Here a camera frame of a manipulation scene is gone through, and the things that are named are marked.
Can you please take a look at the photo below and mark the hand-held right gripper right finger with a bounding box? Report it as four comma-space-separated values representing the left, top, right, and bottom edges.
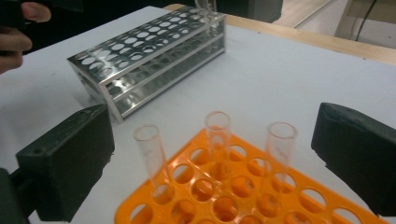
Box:
311, 102, 396, 217

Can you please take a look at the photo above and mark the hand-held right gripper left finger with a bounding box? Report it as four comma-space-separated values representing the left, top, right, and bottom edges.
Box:
16, 104, 116, 222

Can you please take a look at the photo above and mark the orange plastic test tube rack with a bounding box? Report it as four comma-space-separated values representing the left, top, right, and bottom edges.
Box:
114, 127, 391, 224

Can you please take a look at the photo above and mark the clear glass test tube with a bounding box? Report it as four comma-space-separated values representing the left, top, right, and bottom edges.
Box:
205, 110, 233, 181
194, 0, 218, 21
264, 120, 298, 200
134, 124, 176, 203

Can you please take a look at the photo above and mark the silver metal test tube rack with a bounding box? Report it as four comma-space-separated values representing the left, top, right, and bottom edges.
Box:
67, 6, 227, 123

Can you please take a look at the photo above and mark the dark cabinet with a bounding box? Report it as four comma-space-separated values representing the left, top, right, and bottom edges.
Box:
216, 0, 284, 23

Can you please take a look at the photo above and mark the black hanging cable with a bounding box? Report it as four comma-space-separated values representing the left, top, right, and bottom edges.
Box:
355, 0, 378, 42

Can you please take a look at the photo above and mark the pale floor rail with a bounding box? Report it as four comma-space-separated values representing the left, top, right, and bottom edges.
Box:
291, 0, 336, 30

